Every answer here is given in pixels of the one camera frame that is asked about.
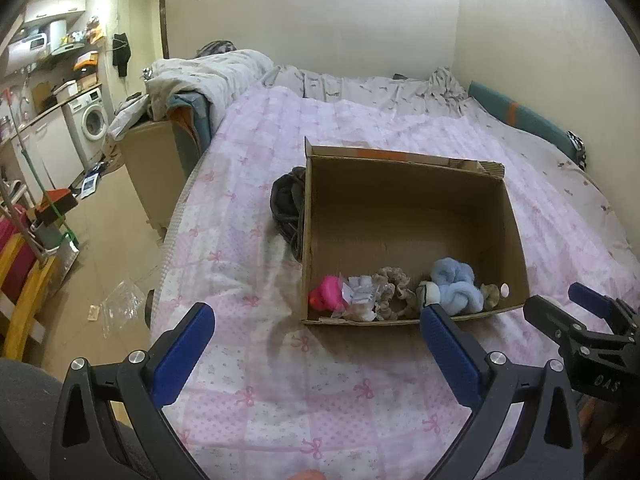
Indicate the white kitchen cabinet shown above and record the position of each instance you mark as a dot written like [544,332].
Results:
[46,154]

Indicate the white floral duvet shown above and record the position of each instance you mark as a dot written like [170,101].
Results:
[223,78]

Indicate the black hanging garment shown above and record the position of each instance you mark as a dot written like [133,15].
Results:
[121,54]

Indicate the pink plush toy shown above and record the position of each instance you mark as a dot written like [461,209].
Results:
[328,295]

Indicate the white washing machine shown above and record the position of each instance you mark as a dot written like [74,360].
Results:
[86,120]

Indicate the yellow wooden chair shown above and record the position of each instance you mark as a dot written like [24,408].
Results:
[31,298]

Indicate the open cardboard box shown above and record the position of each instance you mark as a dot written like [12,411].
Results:
[366,209]

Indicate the cardboard box beside bed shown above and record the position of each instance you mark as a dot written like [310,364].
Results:
[153,164]

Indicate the light blue fluffy cloth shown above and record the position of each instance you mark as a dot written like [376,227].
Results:
[455,281]

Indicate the white sock with dark stripe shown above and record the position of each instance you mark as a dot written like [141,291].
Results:
[427,293]

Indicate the dark striped garment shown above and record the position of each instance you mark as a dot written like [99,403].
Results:
[287,205]

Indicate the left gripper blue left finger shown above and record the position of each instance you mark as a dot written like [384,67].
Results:
[175,354]

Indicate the grey patterned scrunchie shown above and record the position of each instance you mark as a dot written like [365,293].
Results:
[394,300]

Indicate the clear plastic bag on floor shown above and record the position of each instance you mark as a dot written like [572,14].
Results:
[125,303]

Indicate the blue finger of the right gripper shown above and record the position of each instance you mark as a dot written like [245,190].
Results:
[571,335]
[590,300]

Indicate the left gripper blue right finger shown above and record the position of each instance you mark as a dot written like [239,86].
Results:
[460,358]

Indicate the teal orange bolster pillow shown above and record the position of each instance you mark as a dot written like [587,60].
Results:
[524,118]

